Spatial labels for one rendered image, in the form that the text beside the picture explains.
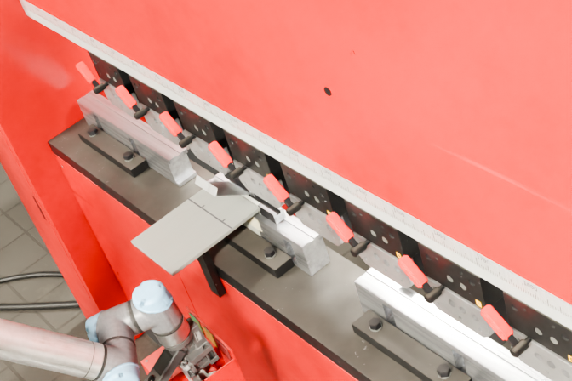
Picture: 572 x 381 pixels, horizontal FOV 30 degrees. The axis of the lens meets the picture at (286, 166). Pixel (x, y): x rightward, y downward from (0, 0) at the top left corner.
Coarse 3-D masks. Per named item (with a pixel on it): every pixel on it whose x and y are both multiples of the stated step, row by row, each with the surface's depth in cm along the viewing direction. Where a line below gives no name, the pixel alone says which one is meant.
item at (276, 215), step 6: (258, 198) 254; (264, 204) 252; (270, 204) 250; (264, 210) 250; (270, 210) 248; (276, 210) 249; (282, 210) 248; (264, 216) 252; (270, 216) 249; (276, 216) 248; (282, 216) 249; (276, 222) 248
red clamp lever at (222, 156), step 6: (210, 144) 234; (216, 144) 234; (210, 150) 234; (216, 150) 233; (222, 150) 234; (216, 156) 234; (222, 156) 233; (228, 156) 233; (222, 162) 233; (228, 162) 233; (228, 168) 234; (234, 168) 233; (240, 168) 233; (246, 168) 234; (234, 174) 232; (240, 174) 233
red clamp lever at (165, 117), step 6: (162, 114) 248; (168, 114) 248; (162, 120) 248; (168, 120) 247; (168, 126) 247; (174, 126) 247; (174, 132) 247; (180, 132) 248; (180, 138) 247; (186, 138) 247; (192, 138) 248; (180, 144) 246; (186, 144) 247
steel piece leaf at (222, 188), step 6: (198, 180) 253; (204, 180) 251; (204, 186) 252; (210, 186) 250; (216, 186) 255; (222, 186) 256; (228, 186) 257; (234, 186) 258; (210, 192) 250; (216, 192) 248; (222, 192) 252; (228, 192) 253; (234, 192) 254; (240, 192) 255; (246, 192) 256
